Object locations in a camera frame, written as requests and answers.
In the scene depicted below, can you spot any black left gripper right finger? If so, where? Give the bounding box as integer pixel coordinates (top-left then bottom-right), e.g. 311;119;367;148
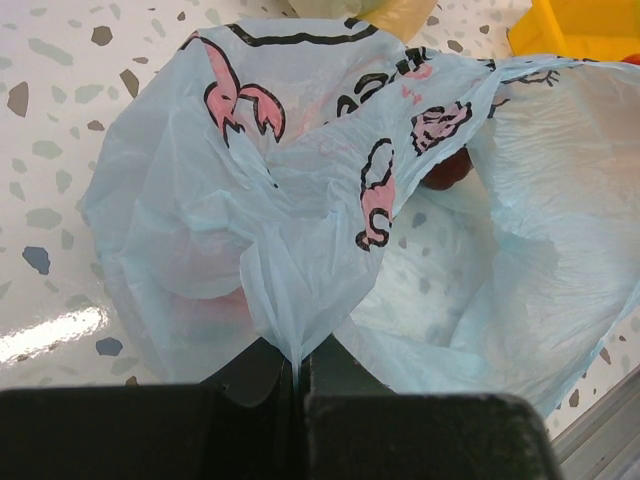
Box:
301;337;556;479

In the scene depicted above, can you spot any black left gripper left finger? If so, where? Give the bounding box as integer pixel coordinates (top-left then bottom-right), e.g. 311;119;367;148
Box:
1;340;291;479

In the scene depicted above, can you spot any light blue printed plastic bag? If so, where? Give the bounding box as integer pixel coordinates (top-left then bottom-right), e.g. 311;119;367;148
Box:
83;19;639;415

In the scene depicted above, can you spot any dark red fruit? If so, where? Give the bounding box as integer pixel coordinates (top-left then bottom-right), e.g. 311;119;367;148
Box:
421;148;473;191

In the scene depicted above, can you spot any orange banana-print plastic bag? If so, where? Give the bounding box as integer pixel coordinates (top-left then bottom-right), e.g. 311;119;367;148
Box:
288;0;438;43

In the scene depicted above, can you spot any yellow plastic tray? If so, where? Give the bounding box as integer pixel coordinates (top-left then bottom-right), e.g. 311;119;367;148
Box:
507;0;639;62

